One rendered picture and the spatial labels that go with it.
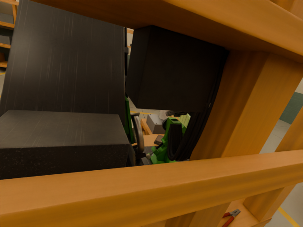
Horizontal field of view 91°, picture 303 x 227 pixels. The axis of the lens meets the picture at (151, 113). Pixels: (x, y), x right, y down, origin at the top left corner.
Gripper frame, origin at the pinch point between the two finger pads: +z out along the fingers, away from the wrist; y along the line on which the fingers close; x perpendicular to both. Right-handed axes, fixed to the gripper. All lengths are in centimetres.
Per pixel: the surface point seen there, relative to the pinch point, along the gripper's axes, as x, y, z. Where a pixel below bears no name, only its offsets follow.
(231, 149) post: 19.9, 30.7, 2.4
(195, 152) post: 18.6, 21.5, 6.0
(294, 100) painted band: -41, -355, -703
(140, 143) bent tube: 9.8, -0.2, 16.6
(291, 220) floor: 130, -110, -154
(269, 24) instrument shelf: 6, 51, 7
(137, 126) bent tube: 3.0, 1.7, 16.4
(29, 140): 6, 25, 43
